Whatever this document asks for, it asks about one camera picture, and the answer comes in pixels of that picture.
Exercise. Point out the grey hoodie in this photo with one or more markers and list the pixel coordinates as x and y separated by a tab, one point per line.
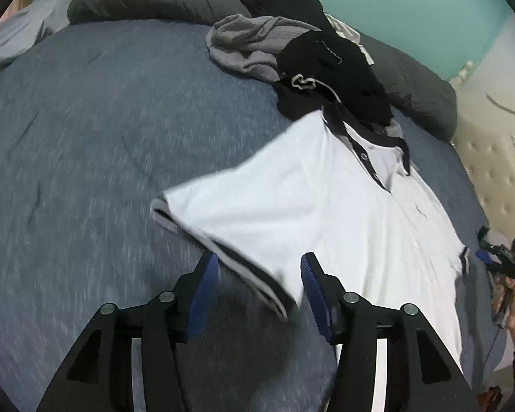
249	43

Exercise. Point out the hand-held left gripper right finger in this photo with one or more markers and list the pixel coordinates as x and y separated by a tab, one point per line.
315	296

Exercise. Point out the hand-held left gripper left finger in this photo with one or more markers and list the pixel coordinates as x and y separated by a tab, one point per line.
204	300

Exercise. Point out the black garment with white piping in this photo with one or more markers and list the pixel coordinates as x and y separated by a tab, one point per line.
347	77

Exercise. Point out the white t-shirt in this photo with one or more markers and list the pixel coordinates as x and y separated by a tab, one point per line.
347	34

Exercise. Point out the blue woven bedspread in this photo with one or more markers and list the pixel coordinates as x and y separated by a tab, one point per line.
90	158

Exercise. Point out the cream tufted headboard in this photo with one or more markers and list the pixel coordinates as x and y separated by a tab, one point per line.
498	171

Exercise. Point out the light grey blanket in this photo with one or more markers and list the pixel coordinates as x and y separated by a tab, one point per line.
21	38

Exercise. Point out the white polo shirt black trim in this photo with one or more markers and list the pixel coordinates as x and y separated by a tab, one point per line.
326	206

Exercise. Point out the orange and black object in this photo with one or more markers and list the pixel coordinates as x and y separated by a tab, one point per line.
492	399

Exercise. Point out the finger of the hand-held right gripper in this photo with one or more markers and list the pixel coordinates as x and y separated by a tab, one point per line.
486	240
484	256

